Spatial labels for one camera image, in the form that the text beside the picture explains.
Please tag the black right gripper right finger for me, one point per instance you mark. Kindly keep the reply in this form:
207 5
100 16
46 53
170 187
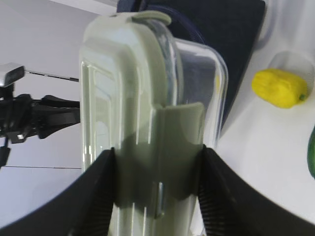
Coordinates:
231 207

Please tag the green cucumber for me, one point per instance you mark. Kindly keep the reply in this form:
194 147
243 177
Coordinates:
311 154

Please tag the green lidded glass container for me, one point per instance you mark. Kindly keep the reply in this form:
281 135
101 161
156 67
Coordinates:
150 102

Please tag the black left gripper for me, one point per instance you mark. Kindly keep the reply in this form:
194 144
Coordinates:
17 119

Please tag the yellow lemon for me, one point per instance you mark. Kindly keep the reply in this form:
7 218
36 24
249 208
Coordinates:
280 88

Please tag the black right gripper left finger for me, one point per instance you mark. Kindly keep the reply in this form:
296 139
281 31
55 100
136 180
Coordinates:
83 209

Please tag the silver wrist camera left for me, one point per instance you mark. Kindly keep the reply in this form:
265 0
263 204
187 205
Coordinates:
10 73

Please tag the navy blue fabric bag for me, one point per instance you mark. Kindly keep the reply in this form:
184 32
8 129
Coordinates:
231 27

